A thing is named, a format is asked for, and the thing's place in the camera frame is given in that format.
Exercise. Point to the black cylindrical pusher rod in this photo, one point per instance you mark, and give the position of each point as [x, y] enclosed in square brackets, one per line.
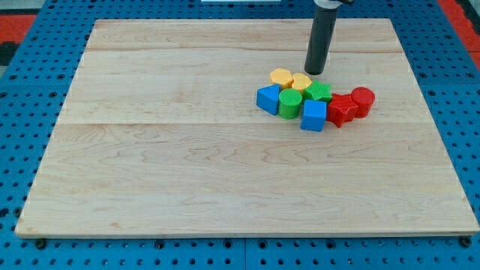
[321, 33]

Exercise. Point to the grey robot wrist mount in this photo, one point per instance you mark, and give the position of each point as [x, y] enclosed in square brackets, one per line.
[332, 3]

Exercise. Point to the yellow heart block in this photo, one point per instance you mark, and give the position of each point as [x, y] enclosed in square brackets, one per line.
[300, 82]

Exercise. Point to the yellow hexagon block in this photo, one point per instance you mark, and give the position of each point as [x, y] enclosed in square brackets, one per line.
[282, 77]

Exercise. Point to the green star block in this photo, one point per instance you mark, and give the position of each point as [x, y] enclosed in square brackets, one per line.
[318, 91]

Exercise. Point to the red cylinder block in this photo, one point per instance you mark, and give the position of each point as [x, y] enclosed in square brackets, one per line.
[364, 99]

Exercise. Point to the green cylinder block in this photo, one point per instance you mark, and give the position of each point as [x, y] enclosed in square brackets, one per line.
[290, 101]

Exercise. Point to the red star block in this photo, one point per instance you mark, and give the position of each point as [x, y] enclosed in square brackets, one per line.
[341, 109]

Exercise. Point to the blue triangle block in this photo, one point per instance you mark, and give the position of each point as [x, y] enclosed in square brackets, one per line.
[267, 98]

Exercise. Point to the blue cube block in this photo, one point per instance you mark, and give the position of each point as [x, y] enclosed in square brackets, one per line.
[314, 115]

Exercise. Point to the light wooden board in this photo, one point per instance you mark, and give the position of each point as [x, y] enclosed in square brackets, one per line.
[160, 136]

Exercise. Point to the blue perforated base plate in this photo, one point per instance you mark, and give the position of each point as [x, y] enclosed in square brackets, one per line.
[45, 57]

